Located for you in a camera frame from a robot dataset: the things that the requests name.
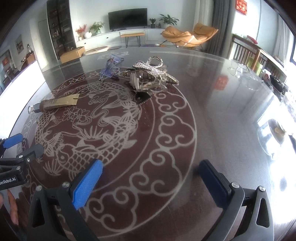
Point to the green potted plant left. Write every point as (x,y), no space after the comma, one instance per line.
(96,27)

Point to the white tv cabinet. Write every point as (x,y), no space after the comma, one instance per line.
(112,39)

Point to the person's left hand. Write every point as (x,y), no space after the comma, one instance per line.
(8,196)

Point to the cardboard box on floor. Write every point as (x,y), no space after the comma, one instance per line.
(72,55)

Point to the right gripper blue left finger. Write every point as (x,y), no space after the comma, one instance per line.
(43,222)

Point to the orange lounge chair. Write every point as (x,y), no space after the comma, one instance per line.
(200,34)

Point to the green potted plant right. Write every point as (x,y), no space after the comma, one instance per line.
(168,20)

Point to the small potted plant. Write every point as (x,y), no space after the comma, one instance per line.
(152,22)

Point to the wooden bench with metal legs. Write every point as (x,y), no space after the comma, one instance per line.
(134,35)

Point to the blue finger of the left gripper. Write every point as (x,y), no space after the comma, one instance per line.
(30,154)
(9,142)

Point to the black flat screen television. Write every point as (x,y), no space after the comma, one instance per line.
(127,18)

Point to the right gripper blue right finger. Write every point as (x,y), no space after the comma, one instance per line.
(257,221)

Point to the wooden dining chair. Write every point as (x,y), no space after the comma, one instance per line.
(244,51)

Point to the red wall decoration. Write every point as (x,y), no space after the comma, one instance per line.
(241,6)

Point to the red flower arrangement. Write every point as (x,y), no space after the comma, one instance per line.
(80,32)

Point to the rhinestone gold hair claw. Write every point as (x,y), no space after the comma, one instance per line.
(148,78)

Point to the grey curtain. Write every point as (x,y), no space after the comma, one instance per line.
(222,19)

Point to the gold cosmetic tube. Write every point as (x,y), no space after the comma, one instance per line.
(50,104)

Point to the green potted plant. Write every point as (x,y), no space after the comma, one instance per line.
(96,27)
(168,20)

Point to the dark display shelf cabinet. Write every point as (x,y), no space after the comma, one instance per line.
(60,27)

